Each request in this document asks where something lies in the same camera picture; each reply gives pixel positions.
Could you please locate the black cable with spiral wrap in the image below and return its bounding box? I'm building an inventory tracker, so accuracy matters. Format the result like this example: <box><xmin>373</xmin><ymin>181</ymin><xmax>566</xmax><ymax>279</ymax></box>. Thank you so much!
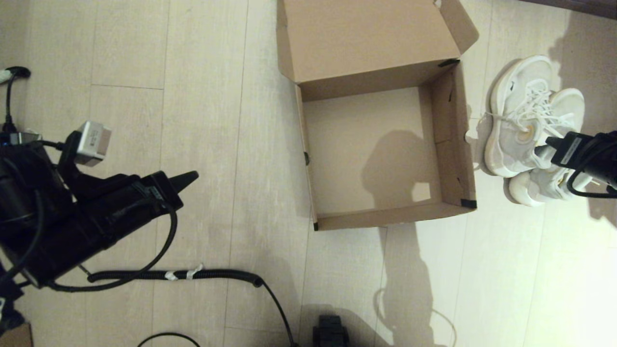
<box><xmin>80</xmin><ymin>264</ymin><xmax>299</xmax><ymax>347</ymax></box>

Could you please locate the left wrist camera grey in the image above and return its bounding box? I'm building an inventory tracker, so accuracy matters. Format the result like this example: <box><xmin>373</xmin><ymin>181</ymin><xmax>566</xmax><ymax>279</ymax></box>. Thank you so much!
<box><xmin>60</xmin><ymin>121</ymin><xmax>113</xmax><ymax>193</ymax></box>

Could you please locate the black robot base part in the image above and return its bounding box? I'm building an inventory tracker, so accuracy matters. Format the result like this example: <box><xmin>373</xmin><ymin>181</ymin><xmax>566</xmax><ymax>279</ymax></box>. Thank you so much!
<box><xmin>312</xmin><ymin>315</ymin><xmax>349</xmax><ymax>347</ymax></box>

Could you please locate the white mesh sneaker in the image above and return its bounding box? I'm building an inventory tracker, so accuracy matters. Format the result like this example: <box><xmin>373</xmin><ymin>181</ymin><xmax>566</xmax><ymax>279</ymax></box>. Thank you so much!
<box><xmin>508</xmin><ymin>88</ymin><xmax>594</xmax><ymax>207</ymax></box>

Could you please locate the brown cardboard shoe box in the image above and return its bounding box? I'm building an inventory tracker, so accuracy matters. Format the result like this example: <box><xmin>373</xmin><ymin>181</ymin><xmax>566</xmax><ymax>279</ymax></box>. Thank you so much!
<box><xmin>277</xmin><ymin>0</ymin><xmax>480</xmax><ymax>231</ymax></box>

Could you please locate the black plug cable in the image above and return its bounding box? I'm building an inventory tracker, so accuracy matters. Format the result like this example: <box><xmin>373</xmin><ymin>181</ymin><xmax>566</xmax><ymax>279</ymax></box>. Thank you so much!
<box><xmin>2</xmin><ymin>67</ymin><xmax>31</xmax><ymax>134</ymax></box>

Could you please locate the black cable loop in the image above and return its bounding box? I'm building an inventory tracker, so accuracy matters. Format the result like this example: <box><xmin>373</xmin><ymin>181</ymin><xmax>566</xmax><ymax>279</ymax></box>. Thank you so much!
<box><xmin>137</xmin><ymin>332</ymin><xmax>201</xmax><ymax>347</ymax></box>

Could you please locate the white sneaker yellow insole logo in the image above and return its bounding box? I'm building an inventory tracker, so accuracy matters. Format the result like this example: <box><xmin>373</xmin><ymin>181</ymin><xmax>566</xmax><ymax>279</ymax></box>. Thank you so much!
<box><xmin>483</xmin><ymin>55</ymin><xmax>586</xmax><ymax>178</ymax></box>

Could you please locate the small brown cardboard carton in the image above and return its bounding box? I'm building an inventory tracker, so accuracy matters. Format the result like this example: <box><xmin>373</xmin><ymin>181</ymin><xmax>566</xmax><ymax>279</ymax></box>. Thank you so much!
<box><xmin>0</xmin><ymin>321</ymin><xmax>33</xmax><ymax>347</ymax></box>

